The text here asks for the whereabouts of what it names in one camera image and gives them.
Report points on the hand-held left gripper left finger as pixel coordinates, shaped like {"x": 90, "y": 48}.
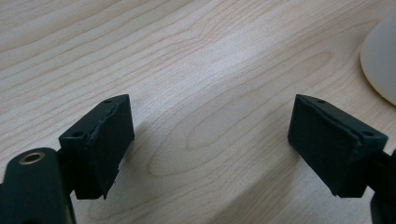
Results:
{"x": 99, "y": 146}

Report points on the white round object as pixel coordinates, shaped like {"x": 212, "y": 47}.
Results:
{"x": 380, "y": 59}

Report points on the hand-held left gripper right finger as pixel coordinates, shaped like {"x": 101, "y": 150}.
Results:
{"x": 333, "y": 143}

